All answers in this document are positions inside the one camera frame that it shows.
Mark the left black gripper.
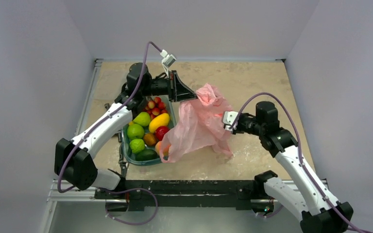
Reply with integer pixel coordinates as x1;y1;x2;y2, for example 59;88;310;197
140;70;197;102

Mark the red fake grape bunch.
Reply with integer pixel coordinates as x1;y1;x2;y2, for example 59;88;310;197
143;97;168;119

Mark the yellow fake mango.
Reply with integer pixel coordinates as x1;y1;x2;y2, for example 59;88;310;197
148;113;170;133

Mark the pink plastic bag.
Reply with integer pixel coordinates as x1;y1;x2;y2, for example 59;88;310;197
158;83;233;163

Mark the red fake apple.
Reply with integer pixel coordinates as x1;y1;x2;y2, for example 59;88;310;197
154;126;170;141

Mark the green fake pear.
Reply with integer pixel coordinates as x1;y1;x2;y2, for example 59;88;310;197
133;112;151;127

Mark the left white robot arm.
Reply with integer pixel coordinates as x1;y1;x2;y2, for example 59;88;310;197
54;63;197;199

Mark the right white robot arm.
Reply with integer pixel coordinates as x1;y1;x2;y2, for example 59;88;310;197
222;101;354;233

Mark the brown fake kiwi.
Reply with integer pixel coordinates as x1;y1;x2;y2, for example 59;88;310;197
143;133;158;147

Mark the pink fake peach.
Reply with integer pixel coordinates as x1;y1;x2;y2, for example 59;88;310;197
155;141;162;155

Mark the green fake apple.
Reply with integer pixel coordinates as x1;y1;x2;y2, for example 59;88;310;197
126;124;145;140

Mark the dark green fake avocado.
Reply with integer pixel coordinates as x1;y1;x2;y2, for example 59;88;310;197
135;149;158;161

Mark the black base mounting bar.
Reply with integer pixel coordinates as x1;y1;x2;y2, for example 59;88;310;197
94;180;285;213

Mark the teal plastic fruit tray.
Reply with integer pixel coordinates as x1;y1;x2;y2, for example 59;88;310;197
119;96;176;166

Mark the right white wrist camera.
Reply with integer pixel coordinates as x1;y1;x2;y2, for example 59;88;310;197
222;111;238;132

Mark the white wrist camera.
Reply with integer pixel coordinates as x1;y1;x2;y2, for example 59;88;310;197
222;111;238;132
160;50;177;77

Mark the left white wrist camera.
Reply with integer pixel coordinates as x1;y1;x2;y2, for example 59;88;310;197
160;50;177;77

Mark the aluminium frame rail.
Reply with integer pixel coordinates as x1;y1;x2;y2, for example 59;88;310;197
38;59;132;233

